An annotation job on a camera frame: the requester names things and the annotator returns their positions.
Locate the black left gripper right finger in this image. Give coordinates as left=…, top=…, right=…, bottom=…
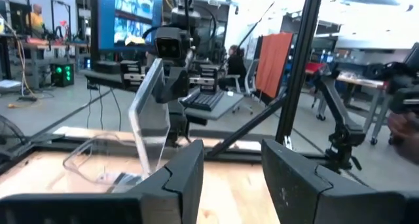
left=261, top=139, right=419, bottom=224

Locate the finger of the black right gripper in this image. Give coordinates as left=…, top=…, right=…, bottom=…
left=165, top=66, right=191, bottom=103
left=152, top=83, right=168, bottom=103

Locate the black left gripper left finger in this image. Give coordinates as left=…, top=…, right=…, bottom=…
left=0, top=139, right=204, bottom=224

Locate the clear jewel case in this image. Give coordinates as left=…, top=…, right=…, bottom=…
left=128, top=58, right=172, bottom=179
left=107, top=172, right=145, bottom=193

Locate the clear plastic bin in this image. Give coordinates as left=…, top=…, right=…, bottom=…
left=62, top=132, right=171, bottom=194

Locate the black jointed monitor arm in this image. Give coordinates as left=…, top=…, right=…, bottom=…
left=312, top=69, right=367, bottom=173

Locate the black backlit keyboard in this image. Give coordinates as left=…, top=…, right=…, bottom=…
left=179, top=88, right=226, bottom=113

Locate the grey desk top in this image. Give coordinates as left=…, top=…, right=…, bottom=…
left=79, top=68, right=246, bottom=122

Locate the person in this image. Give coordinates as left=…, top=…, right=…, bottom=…
left=26, top=3, right=45, bottom=35
left=218, top=45, right=249, bottom=90

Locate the white office chair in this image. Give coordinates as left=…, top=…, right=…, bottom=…
left=225, top=58, right=260, bottom=116

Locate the orange panel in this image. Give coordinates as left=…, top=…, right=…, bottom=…
left=255, top=32, right=294, bottom=100

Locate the large display screen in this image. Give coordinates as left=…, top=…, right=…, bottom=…
left=91, top=0, right=164, bottom=53

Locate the green-lit computer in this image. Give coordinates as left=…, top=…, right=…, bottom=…
left=50, top=63, right=75, bottom=88

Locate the person's hand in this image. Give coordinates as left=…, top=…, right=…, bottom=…
left=387, top=112, right=419, bottom=163

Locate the wooden workbench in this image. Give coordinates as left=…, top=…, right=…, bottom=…
left=304, top=62, right=393, bottom=146

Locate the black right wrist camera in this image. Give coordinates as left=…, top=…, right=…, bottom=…
left=153, top=26, right=193, bottom=60

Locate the black aluminium frame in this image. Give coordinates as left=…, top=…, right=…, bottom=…
left=0, top=0, right=328, bottom=164

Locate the yellow cable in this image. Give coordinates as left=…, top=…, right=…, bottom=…
left=8, top=20, right=43, bottom=109

